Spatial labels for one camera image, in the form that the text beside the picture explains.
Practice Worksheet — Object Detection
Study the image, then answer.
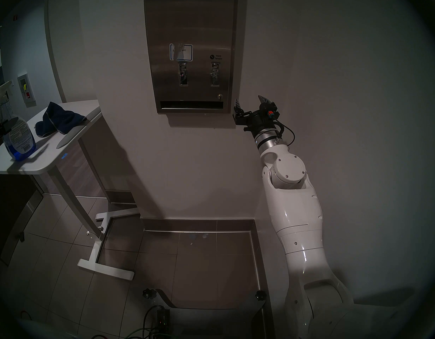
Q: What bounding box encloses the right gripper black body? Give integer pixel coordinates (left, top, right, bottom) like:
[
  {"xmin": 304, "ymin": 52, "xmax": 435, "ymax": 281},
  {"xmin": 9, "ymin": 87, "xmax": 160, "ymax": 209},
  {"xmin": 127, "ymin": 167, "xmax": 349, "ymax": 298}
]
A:
[{"xmin": 244, "ymin": 107, "xmax": 275, "ymax": 137}]

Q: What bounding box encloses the blue bordered white label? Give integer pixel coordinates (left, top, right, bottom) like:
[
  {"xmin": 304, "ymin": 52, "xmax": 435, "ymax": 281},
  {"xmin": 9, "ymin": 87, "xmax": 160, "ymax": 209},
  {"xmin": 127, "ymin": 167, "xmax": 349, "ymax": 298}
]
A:
[{"xmin": 169, "ymin": 44, "xmax": 193, "ymax": 61}]

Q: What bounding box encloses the black electronics box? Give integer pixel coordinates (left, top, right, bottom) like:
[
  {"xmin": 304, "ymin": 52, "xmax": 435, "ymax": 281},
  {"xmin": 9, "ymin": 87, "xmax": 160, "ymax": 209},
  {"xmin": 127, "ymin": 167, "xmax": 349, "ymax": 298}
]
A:
[{"xmin": 156, "ymin": 308, "xmax": 170, "ymax": 330}]

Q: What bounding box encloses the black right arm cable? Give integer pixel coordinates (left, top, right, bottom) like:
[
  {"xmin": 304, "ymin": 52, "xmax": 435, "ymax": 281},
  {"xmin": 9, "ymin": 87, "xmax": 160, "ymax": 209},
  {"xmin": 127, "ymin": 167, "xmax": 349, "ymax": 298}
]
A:
[{"xmin": 272, "ymin": 120, "xmax": 296, "ymax": 146}]

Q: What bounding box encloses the fire extinguisher wall cabinet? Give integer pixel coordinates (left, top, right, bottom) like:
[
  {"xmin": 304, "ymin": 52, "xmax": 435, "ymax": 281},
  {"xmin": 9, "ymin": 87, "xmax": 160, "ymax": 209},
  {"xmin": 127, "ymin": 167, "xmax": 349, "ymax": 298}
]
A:
[{"xmin": 17, "ymin": 73, "xmax": 37, "ymax": 108}]

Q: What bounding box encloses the white table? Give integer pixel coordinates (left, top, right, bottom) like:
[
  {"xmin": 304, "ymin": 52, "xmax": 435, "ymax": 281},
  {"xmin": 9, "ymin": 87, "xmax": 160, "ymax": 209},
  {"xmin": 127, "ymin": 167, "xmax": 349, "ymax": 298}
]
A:
[{"xmin": 0, "ymin": 100, "xmax": 140, "ymax": 281}]

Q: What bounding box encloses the robot base metal plate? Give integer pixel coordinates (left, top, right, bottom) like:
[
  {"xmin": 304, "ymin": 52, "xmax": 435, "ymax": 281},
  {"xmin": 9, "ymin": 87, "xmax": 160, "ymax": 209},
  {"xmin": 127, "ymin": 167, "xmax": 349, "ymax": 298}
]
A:
[{"xmin": 154, "ymin": 288, "xmax": 267, "ymax": 339}]

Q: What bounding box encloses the green cable bundle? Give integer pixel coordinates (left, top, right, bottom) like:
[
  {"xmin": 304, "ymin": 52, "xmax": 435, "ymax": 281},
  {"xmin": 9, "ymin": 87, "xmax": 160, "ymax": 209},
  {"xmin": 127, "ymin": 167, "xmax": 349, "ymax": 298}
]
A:
[{"xmin": 120, "ymin": 326, "xmax": 183, "ymax": 339}]

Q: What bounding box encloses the stainless steel wall dispenser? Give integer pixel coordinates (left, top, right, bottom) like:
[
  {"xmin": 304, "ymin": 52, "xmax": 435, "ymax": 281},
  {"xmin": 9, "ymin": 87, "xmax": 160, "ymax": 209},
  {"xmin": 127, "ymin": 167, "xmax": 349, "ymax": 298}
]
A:
[{"xmin": 143, "ymin": 0, "xmax": 239, "ymax": 114}]

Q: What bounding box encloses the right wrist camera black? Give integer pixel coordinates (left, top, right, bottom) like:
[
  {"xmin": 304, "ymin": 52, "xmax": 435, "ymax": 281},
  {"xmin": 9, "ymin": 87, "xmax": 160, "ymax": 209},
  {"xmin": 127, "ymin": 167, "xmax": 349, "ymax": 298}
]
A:
[{"xmin": 260, "ymin": 102, "xmax": 280, "ymax": 123}]

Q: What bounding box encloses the blue cleaner spray bottle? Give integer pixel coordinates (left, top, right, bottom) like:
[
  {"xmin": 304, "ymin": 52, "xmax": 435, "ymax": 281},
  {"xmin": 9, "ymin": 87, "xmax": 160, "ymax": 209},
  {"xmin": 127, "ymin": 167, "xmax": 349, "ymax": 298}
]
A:
[{"xmin": 0, "ymin": 81, "xmax": 37, "ymax": 162}]

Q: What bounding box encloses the black base cable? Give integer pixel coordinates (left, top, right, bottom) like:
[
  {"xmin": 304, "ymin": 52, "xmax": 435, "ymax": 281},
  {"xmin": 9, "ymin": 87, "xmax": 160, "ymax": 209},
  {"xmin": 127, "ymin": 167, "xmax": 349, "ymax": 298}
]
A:
[{"xmin": 143, "ymin": 305, "xmax": 165, "ymax": 339}]

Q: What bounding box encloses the dark blue cloth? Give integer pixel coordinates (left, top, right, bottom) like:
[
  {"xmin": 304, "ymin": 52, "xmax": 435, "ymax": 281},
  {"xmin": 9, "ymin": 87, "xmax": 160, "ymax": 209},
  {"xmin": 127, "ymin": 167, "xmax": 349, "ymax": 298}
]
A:
[{"xmin": 35, "ymin": 102, "xmax": 88, "ymax": 138}]

